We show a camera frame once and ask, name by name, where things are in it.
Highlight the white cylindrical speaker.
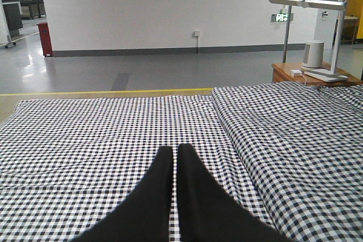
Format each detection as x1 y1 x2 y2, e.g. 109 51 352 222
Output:
301 40 324 70

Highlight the red bin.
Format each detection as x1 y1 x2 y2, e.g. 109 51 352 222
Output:
37 22 53 57

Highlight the white charger adapter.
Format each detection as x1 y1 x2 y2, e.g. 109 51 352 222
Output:
290 69 303 77

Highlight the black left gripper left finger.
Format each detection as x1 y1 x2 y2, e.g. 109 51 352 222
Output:
73 146 174 241

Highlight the wooden nightstand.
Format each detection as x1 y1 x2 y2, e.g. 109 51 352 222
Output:
272 62 362 87

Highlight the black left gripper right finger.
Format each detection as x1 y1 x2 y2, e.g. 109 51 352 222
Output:
176 144 288 241

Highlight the checkered quilt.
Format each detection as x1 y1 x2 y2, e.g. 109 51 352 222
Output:
212 82 362 241

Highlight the checkered bed sheet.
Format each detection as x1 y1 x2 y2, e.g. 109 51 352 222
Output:
1 95 273 241

